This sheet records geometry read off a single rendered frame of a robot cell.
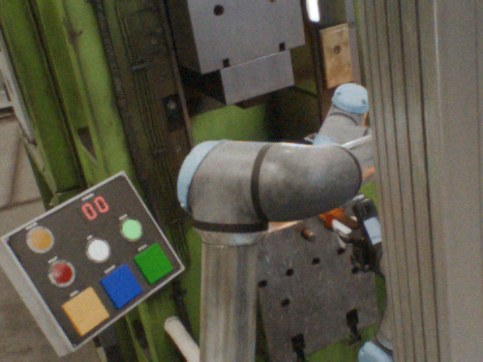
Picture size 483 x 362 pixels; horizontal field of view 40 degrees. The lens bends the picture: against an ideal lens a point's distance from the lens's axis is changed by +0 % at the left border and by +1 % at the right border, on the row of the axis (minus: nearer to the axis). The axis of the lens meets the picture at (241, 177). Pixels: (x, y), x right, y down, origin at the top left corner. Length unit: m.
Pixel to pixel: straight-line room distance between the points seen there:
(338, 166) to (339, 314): 1.14
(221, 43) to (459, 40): 1.33
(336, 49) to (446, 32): 1.63
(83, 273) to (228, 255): 0.58
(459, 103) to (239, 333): 0.71
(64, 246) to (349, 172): 0.74
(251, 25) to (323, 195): 0.83
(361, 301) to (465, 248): 1.68
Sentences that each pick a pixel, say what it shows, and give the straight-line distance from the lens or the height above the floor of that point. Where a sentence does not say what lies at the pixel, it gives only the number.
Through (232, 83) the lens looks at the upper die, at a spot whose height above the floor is 1.32.
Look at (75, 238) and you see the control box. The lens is 1.51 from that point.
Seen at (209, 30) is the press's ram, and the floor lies 1.46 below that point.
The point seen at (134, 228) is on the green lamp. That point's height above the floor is 1.09.
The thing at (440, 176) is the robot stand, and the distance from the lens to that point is 0.38.
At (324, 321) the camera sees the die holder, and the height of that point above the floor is 0.56.
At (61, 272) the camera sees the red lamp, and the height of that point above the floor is 1.09.
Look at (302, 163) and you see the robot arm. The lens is 0.92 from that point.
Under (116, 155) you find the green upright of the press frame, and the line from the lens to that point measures 1.78.
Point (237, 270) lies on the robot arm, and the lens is 0.99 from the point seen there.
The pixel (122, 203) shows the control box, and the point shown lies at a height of 1.14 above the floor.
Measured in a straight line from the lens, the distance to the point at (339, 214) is 1.61.
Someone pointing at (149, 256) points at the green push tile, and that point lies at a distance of 1.57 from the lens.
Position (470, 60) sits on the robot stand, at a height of 1.68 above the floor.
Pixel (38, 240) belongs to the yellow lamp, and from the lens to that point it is 1.48.
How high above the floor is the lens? 1.78
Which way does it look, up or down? 24 degrees down
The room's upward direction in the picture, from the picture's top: 11 degrees counter-clockwise
